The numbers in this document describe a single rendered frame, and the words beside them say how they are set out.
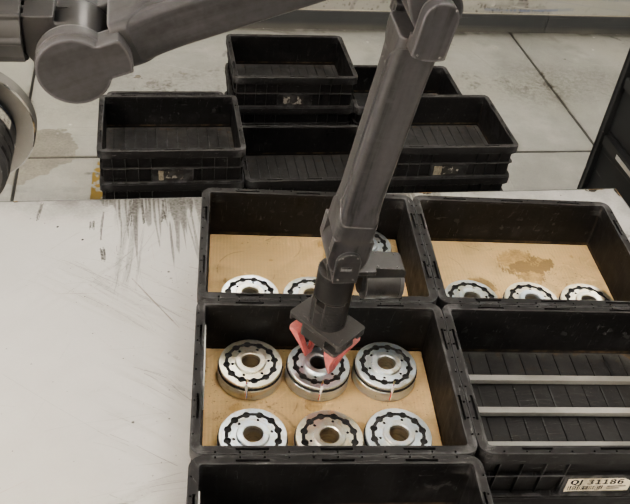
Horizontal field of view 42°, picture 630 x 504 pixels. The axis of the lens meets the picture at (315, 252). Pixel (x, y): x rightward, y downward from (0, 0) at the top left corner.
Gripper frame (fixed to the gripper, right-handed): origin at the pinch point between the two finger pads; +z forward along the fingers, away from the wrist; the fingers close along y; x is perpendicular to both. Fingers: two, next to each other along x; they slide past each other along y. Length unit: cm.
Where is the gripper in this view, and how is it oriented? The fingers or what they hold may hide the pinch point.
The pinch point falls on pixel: (319, 359)
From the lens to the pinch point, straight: 133.1
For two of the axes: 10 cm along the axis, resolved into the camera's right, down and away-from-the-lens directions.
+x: -6.6, 4.2, -6.2
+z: -1.3, 7.6, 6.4
